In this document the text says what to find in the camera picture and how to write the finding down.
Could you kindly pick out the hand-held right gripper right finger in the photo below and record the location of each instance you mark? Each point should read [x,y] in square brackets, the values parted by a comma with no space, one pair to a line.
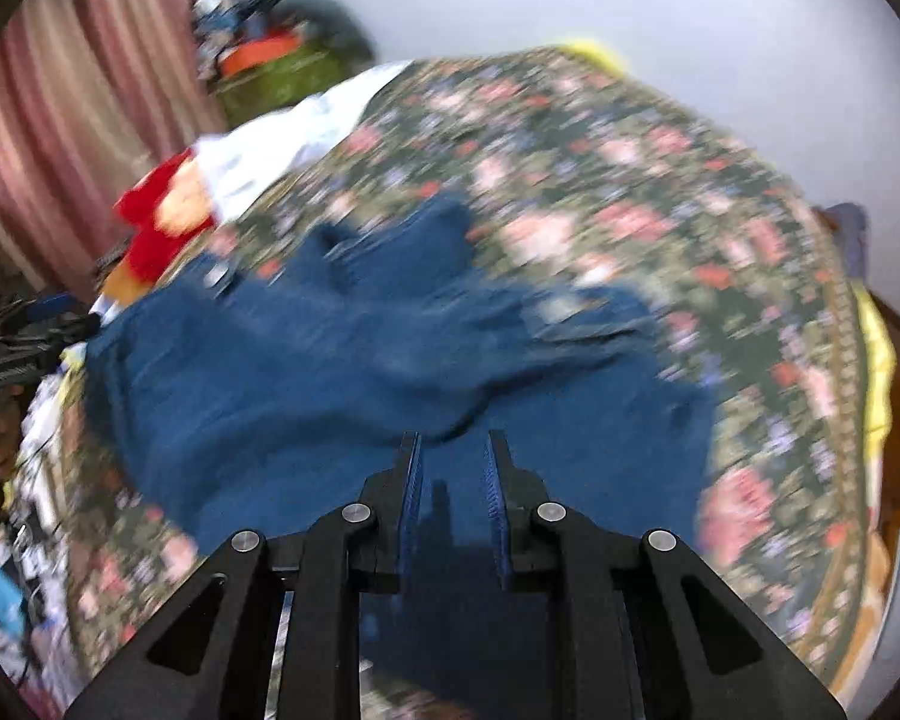
[496,510]

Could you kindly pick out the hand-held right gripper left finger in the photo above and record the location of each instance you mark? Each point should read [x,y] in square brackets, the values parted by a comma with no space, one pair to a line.
[412,510]

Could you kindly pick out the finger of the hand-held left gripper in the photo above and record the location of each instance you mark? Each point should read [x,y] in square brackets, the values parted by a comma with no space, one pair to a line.
[52,306]
[67,334]

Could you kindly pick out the blue denim jacket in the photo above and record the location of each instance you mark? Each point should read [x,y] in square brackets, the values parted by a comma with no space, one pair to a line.
[307,390]

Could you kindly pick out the red plush toy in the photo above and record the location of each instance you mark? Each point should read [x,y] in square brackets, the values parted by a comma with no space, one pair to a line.
[161,229]

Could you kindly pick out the scattered papers and books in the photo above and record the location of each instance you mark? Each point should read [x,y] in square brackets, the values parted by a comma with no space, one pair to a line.
[30,540]

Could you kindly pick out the striped pink curtain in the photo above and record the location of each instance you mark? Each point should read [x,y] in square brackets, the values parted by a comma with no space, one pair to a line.
[82,90]

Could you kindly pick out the white cloth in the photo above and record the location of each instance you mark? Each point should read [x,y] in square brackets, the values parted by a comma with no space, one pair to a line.
[285,135]

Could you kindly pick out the cluttered green box pile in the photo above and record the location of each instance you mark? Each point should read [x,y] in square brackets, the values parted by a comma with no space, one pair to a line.
[285,86]

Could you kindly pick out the orange box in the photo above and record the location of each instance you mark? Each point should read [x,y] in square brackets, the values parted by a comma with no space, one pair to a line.
[259,52]

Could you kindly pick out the floral bed blanket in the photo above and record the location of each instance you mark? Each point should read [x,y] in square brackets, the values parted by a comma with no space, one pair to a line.
[607,165]

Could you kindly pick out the yellow blanket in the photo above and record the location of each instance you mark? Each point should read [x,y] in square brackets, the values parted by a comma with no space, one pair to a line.
[874,360]

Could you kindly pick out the grey backpack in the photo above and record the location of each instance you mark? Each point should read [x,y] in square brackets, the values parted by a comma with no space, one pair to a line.
[844,236]

